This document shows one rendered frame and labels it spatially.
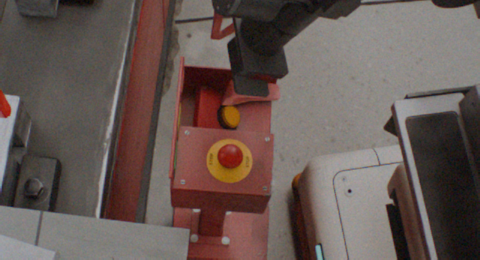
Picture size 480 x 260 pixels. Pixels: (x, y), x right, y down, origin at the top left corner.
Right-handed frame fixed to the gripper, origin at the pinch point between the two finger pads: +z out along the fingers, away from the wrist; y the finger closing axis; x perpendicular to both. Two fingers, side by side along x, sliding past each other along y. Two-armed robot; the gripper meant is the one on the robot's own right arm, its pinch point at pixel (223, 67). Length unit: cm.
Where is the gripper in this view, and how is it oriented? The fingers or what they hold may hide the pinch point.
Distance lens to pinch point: 93.0
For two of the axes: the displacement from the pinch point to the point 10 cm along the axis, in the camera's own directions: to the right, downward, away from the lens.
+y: 1.6, 9.2, -3.5
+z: -5.1, 3.8, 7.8
